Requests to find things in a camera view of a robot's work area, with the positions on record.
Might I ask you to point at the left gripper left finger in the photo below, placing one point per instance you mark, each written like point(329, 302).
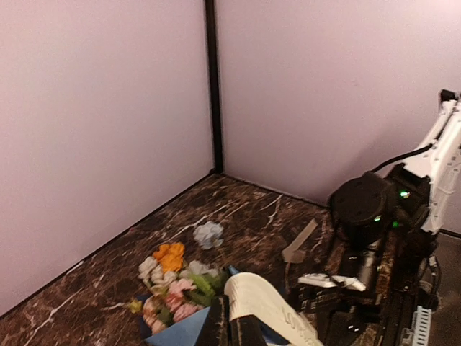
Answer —
point(215, 330)

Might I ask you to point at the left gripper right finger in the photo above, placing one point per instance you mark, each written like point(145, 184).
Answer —
point(245, 331)

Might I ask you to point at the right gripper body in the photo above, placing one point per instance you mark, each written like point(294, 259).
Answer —
point(341, 316)

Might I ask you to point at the blue wrapping paper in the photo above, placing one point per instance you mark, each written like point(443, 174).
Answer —
point(186, 332)

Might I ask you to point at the beige ribbon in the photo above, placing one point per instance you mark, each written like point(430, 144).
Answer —
point(253, 297)

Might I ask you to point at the pink fake flower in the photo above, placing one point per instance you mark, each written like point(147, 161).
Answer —
point(170, 305)

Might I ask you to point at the light blue fake flower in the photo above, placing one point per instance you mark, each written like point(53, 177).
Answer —
point(208, 236)

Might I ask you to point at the orange fake flower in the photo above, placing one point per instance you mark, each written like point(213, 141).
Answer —
point(170, 256)

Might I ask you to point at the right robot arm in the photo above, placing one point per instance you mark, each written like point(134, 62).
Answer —
point(388, 276)

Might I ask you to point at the white cable duct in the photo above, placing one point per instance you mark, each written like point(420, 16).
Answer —
point(421, 326)

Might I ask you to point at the right black frame post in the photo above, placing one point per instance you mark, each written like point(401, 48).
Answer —
point(214, 85)

